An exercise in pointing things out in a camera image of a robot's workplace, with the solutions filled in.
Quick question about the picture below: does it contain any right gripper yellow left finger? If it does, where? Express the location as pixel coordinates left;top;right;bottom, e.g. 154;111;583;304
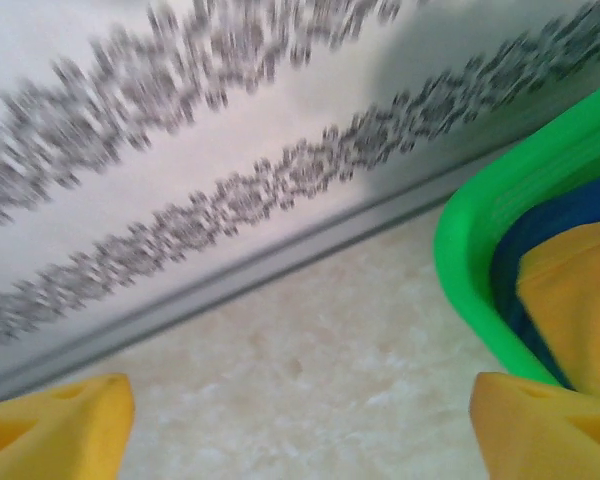
0;372;135;480

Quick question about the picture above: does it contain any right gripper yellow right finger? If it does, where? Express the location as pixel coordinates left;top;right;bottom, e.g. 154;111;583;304
469;371;600;480

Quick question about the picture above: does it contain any yellow printed t-shirt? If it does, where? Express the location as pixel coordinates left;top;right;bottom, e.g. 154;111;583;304
517;217;600;399

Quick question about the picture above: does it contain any blue t-shirt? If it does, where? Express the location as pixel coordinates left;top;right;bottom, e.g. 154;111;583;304
489;169;600;391

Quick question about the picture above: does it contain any green plastic basket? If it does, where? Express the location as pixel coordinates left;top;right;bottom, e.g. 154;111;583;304
432;74;600;396

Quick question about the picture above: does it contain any aluminium rail along wall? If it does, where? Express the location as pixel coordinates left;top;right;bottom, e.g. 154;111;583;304
0;149;511;409

